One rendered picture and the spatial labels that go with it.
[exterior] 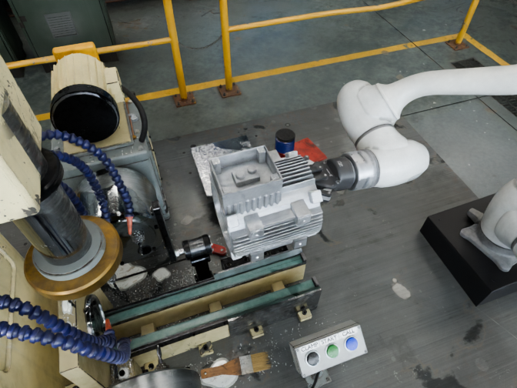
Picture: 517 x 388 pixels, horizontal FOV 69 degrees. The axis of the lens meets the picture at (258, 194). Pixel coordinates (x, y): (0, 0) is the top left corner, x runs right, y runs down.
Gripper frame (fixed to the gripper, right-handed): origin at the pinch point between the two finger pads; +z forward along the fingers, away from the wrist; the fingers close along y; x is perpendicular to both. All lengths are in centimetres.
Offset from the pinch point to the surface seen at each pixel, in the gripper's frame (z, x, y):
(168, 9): -18, 56, -223
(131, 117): 22, 23, -61
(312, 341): -7.0, 28.2, 24.6
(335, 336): -12.5, 27.7, 25.4
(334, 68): -170, 118, -228
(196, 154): 0, 45, -62
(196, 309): 14, 55, -3
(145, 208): 23.5, 27.3, -24.0
